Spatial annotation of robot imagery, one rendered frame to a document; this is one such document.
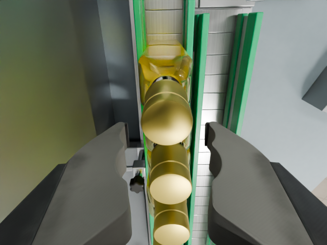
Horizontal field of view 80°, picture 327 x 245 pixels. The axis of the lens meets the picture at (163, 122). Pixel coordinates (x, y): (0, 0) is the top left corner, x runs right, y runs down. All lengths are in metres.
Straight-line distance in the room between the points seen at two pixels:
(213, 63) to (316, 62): 0.33
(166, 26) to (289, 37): 0.33
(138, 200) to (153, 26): 0.45
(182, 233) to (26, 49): 0.21
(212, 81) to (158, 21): 0.16
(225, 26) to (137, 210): 0.52
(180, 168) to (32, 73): 0.16
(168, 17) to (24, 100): 0.28
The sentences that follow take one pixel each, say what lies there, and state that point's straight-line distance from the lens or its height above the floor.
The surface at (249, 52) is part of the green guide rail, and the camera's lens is 0.34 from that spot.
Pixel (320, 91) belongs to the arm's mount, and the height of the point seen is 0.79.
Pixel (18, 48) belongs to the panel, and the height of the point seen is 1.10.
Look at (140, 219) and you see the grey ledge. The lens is 0.67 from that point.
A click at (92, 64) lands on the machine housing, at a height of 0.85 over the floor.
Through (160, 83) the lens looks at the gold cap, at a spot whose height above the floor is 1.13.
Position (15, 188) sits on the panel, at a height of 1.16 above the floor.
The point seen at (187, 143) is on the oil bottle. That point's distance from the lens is 0.22.
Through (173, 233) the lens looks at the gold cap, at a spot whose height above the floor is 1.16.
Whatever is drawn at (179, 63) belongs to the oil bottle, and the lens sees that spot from 0.19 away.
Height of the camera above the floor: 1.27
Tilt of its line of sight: 62 degrees down
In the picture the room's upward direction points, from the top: 180 degrees clockwise
